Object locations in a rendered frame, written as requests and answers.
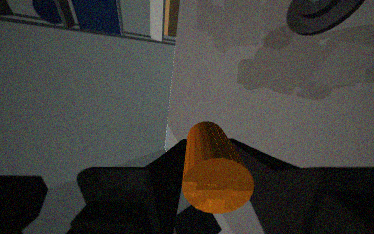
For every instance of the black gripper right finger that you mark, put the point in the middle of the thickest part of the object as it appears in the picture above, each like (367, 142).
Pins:
(287, 198)

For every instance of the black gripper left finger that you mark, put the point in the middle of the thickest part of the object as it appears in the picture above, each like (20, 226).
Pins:
(158, 185)

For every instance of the orange cylinder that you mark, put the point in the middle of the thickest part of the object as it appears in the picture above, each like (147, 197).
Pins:
(215, 179)

